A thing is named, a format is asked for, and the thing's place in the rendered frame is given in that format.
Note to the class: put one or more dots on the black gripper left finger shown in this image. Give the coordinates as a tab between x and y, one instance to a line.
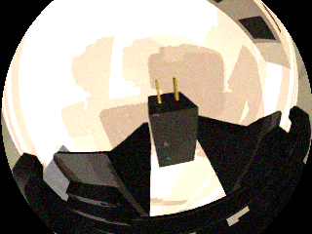
127	167

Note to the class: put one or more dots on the black two-prong plug charger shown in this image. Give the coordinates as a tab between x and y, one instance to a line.
174	125

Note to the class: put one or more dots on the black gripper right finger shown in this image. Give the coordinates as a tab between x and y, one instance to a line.
231	147

